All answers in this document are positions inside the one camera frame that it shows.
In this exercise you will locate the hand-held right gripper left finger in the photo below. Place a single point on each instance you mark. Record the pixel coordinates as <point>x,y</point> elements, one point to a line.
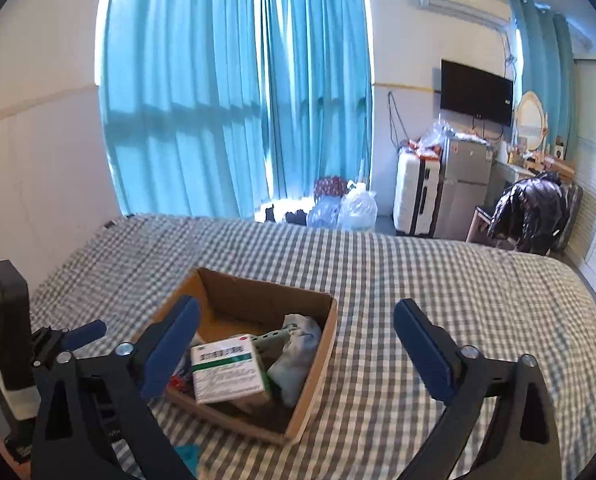
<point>172,352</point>

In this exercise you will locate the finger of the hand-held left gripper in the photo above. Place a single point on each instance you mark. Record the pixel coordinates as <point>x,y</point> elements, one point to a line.
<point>85,332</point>

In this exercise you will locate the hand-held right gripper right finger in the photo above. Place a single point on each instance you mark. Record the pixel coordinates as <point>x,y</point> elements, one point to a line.
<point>423,352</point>

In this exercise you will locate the white green medicine box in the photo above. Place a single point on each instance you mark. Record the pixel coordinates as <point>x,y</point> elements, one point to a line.
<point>228,370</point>

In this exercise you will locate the brown cardboard box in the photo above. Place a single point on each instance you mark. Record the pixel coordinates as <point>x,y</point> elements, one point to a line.
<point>258,305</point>

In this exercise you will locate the small red item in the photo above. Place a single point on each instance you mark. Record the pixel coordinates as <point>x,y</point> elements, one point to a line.
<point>178,384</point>

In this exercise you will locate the grey checked bed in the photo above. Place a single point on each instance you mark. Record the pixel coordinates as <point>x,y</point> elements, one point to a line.
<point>427,270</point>

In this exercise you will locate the green perforated strip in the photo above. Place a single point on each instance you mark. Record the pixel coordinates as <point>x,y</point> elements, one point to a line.
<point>273,338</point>

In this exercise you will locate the blue packet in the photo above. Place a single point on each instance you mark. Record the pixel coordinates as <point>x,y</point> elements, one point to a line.
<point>188,460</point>

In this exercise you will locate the grey crumpled cloth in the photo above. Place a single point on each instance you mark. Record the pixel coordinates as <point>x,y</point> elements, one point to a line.
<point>295,360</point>

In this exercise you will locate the wooden chair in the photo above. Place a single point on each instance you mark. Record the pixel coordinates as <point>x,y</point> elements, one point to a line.
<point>479,222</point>

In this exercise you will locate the clear plastic bags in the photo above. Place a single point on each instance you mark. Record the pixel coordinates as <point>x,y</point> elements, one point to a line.
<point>357,207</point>

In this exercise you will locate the white suitcase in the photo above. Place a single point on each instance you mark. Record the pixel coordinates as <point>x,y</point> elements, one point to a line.
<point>412,190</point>

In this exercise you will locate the silver mini fridge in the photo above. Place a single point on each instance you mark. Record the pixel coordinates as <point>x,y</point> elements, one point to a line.
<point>465,185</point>

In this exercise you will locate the black puffer jacket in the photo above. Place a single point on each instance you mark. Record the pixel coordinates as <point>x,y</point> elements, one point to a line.
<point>530,210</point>

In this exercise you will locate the floral bag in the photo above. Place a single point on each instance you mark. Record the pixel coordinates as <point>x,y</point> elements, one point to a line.
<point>330,186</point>

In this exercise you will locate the dark ribbed suitcase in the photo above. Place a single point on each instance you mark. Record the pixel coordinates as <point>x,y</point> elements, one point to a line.
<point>572,220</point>

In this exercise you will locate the white dressing table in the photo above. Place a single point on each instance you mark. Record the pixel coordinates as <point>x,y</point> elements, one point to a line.
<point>512,172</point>

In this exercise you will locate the clear plastic bag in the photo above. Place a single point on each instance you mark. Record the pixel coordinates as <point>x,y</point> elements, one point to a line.
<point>437,132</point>

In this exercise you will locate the oval white mirror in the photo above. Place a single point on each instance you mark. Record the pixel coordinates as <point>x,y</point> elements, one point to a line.
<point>530,117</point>

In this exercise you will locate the wide blue curtain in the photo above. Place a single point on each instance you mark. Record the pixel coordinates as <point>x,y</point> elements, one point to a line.
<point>178,85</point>

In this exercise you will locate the narrow blue curtain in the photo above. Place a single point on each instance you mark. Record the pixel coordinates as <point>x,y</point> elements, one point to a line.
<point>318,75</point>

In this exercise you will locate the blue curtain with eyelets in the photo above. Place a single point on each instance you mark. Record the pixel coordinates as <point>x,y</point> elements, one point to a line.
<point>542,60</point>

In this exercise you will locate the white air conditioner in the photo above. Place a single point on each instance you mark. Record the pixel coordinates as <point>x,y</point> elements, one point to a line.
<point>460,2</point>

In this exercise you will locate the black wall television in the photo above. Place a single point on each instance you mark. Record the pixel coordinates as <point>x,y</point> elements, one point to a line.
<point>477,91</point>

